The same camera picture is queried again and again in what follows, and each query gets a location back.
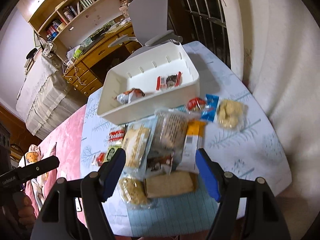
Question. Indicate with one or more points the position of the white smartphone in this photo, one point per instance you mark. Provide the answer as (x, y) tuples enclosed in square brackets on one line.
[(78, 205)]

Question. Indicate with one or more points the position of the orange white snack bar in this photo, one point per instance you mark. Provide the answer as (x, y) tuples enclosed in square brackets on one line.
[(193, 141)]

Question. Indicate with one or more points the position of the white plastic storage bin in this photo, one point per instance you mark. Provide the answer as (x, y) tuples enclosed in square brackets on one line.
[(142, 72)]

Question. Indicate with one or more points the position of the red cookies packet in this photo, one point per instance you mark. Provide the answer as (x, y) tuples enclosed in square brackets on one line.
[(116, 135)]

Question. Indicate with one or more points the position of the cartoon plush pillow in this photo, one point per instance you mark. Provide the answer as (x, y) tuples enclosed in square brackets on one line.
[(38, 188)]

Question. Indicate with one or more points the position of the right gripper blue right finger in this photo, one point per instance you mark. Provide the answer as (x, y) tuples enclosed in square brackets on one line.
[(225, 188)]

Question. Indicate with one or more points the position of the lace covered cabinet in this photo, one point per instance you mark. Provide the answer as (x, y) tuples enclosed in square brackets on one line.
[(46, 99)]

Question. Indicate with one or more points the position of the grey office chair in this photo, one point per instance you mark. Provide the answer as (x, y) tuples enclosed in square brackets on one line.
[(149, 20)]

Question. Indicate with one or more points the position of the metal window bars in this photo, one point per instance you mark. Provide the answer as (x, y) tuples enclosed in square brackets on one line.
[(208, 26)]

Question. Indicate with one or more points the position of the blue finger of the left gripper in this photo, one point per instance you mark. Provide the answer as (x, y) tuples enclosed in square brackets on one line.
[(14, 180)]

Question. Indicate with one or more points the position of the clear bag of rice crisps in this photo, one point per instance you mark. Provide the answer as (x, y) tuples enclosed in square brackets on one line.
[(133, 193)]

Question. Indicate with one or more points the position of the small red candy packet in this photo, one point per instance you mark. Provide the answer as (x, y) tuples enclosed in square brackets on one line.
[(196, 104)]

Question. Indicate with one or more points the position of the pink bed blanket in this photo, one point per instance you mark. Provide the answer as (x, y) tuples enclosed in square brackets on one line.
[(64, 143)]

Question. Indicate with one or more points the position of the blue foil snack packet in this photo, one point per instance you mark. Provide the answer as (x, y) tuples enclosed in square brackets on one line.
[(210, 108)]

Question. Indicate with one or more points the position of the green snack packet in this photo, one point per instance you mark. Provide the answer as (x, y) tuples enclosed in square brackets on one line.
[(110, 152)]

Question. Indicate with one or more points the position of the floral printed tablecloth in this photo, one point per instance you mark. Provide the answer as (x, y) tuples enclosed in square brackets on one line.
[(254, 151)]

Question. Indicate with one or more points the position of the wooden desk with drawers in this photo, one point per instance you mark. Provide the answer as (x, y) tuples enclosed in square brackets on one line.
[(87, 74)]

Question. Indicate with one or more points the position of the beige wafer cracker packet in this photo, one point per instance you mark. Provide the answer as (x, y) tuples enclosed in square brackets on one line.
[(174, 184)]

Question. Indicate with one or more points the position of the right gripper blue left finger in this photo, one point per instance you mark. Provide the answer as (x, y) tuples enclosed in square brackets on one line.
[(96, 188)]

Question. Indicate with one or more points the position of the white floral curtain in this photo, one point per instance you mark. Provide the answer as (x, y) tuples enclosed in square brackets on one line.
[(274, 49)]

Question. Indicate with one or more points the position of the person's left hand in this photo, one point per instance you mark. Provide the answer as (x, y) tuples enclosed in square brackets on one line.
[(23, 212)]

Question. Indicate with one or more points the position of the clear pastry packet with text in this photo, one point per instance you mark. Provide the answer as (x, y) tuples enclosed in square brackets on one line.
[(170, 131)]

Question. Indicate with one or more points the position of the clear bag of puffed snack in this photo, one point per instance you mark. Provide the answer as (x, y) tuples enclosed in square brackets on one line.
[(231, 115)]

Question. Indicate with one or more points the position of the large cake bread packet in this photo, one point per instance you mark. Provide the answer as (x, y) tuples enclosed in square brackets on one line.
[(137, 144)]

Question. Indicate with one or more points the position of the red topped candy bag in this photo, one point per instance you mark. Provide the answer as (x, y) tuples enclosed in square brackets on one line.
[(169, 81)]

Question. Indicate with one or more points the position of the brown snowflake chocolate packet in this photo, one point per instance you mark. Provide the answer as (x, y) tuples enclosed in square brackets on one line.
[(159, 165)]

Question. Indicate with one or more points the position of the red white snack packet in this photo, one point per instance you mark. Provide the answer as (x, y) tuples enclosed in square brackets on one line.
[(130, 96)]

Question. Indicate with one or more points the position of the wooden bookshelf hutch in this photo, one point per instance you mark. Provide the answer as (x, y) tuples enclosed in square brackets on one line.
[(68, 22)]

